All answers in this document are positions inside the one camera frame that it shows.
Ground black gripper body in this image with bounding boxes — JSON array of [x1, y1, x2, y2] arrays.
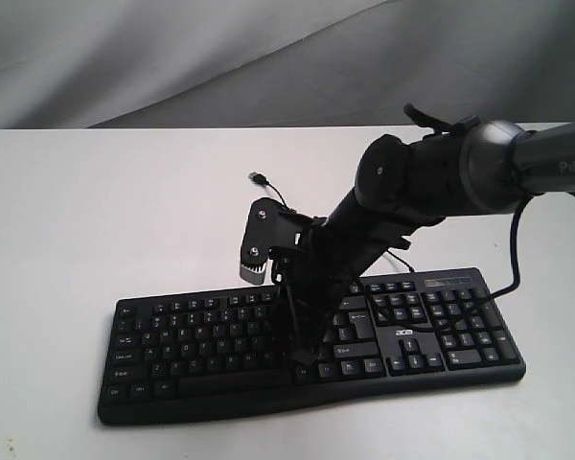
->
[[272, 224, 364, 323]]

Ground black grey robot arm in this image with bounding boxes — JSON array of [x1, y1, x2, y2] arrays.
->
[[273, 105, 575, 365]]

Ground black Acer keyboard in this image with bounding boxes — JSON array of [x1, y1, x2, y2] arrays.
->
[[97, 268, 526, 426]]

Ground grey backdrop cloth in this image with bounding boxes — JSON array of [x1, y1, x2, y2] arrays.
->
[[0, 1, 575, 128]]

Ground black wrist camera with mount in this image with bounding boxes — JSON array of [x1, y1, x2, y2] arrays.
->
[[240, 197, 325, 286]]

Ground black USB cable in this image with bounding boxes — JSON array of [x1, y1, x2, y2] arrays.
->
[[246, 169, 417, 275]]

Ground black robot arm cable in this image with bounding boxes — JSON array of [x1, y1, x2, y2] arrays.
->
[[325, 191, 575, 336]]

